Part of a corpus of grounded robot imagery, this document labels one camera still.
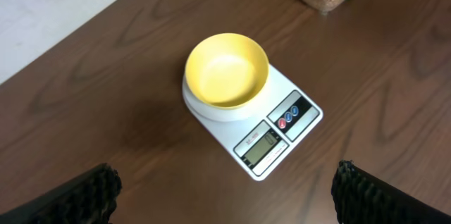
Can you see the pale yellow bowl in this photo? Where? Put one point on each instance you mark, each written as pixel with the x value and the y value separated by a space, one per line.
pixel 227 70

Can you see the white digital kitchen scale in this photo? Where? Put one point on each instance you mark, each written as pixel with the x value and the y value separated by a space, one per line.
pixel 262 133

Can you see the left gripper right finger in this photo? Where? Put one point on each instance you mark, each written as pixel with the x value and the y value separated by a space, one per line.
pixel 361 198

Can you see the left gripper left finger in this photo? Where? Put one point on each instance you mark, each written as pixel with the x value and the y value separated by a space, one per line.
pixel 89 198

